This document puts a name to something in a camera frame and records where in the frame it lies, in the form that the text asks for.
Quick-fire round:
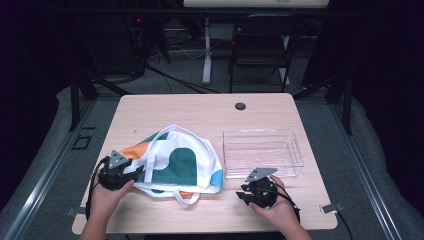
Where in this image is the grey metal table clip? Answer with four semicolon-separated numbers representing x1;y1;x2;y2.
65;206;87;217
320;201;345;215

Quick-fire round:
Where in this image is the white green orange tote bag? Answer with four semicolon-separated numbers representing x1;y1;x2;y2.
118;123;224;209

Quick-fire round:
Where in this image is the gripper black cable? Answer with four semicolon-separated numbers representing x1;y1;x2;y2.
85;156;111;222
259;185;301;224

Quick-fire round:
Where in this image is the clear plastic box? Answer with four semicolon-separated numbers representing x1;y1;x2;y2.
222;128;305;180

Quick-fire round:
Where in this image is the aluminium floor rail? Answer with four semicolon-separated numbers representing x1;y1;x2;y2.
327;99;403;240
2;99;98;240

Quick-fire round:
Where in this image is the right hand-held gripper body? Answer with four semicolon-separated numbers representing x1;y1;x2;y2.
244;167;280;210

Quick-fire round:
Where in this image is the person's right hand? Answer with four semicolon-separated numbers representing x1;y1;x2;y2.
248;175;300;232

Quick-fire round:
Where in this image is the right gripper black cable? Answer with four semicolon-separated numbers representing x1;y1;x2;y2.
259;185;301;224

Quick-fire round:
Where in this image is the black metal stand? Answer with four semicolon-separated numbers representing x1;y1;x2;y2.
292;66;354;136
67;69;132;132

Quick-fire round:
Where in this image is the black clip cable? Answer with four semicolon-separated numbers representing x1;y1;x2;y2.
335;211;354;240

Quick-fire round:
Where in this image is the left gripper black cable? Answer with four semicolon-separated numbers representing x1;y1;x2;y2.
85;156;111;222

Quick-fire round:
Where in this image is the black computer tower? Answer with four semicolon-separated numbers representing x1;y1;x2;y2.
82;12;148;77

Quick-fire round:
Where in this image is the black floor cable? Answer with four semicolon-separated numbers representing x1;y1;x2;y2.
144;64;222;95

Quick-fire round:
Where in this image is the white desk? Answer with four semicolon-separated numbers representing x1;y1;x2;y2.
182;0;331;86

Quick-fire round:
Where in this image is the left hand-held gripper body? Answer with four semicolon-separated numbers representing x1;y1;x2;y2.
98;150;135;191

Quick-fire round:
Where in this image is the person's left hand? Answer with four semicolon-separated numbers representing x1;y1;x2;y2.
89;172;136;218

